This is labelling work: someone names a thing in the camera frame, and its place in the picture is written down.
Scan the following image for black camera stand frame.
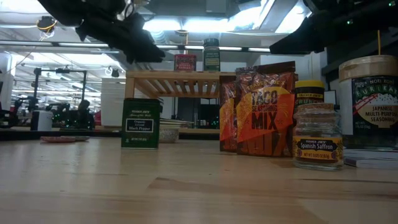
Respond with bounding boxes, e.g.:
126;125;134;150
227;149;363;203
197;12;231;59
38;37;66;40
33;67;88;110

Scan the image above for red smoked paprika tin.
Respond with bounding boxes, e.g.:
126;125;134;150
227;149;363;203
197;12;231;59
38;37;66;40
174;54;197;72

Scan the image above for furikake jar tan lid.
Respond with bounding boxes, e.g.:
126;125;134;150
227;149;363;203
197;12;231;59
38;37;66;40
338;55;398;150

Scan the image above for orange taco seasoning packet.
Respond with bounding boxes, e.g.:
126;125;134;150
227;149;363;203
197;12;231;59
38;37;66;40
235;61;297;157
219;74;239;153

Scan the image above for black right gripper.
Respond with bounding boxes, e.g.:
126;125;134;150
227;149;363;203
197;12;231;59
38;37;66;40
269;0;398;55

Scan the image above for chili crunch jar yellow lid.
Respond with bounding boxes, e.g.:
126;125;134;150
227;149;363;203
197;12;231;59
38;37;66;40
294;80;326;114

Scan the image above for stack of flat trays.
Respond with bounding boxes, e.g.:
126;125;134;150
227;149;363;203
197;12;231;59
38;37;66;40
160;117;193;129

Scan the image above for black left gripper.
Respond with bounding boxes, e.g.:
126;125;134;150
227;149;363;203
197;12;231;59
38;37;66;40
37;0;165;65

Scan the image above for blue Yellowstone book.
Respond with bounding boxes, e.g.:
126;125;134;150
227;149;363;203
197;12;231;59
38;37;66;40
343;148;398;169

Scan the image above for green black pepper tin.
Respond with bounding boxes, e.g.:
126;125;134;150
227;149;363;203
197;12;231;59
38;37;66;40
121;98;162;149

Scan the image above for black computer box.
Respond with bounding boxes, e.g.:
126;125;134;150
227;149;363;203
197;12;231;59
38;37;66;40
197;104;220;129

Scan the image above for black background robot arms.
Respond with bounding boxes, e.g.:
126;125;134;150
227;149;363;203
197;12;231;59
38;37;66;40
52;99;96;130

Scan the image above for small grey spice shaker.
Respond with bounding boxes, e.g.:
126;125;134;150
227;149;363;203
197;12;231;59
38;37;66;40
292;103;345;171

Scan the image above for wooden slatted shelf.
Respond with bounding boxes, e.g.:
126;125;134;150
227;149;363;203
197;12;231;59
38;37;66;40
124;70;237;100

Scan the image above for green jar white lid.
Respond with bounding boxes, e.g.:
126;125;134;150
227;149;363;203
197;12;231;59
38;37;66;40
203;38;221;72

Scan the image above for small speckled bowl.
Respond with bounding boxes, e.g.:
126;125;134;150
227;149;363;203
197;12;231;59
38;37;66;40
159;128;180;144

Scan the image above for long ceiling light bar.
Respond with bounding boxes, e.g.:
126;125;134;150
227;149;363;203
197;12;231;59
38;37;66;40
0;40;271;53

